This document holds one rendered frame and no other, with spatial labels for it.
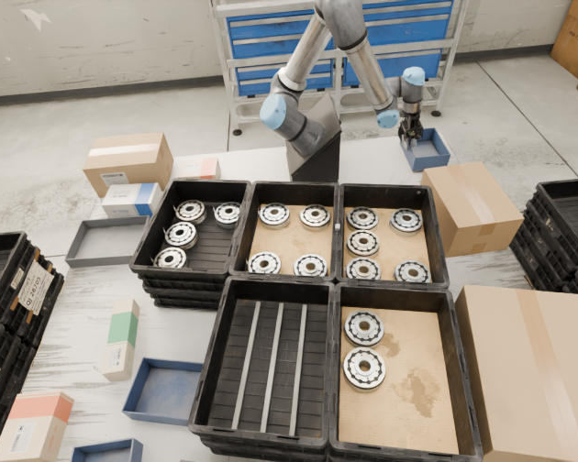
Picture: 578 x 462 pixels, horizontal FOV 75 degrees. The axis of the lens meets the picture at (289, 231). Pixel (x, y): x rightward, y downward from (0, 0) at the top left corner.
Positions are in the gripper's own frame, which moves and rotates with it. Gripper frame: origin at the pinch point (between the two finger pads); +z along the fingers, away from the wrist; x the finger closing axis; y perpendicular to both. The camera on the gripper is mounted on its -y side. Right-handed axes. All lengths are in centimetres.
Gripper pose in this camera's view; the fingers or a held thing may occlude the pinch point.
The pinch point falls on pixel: (407, 147)
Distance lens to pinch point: 176.0
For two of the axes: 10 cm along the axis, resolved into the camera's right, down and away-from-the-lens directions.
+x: 9.8, -1.5, -1.1
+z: 1.8, 6.5, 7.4
